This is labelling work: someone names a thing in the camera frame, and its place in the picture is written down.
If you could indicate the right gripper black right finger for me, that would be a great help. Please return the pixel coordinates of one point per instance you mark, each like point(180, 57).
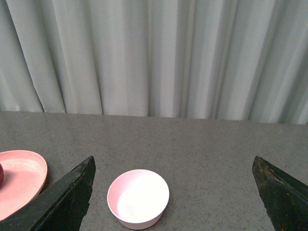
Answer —
point(284, 197)

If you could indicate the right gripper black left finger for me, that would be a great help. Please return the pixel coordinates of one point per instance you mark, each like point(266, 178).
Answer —
point(61, 207)

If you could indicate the red yellow apple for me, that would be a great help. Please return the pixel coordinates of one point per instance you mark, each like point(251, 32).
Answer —
point(1, 175)

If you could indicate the pink plate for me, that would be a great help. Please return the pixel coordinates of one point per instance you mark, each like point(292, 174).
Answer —
point(25, 173)

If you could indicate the pink bowl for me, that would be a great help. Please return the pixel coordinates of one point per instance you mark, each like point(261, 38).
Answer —
point(138, 198)

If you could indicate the white curtain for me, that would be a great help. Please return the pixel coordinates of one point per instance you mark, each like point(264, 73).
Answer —
point(219, 59)

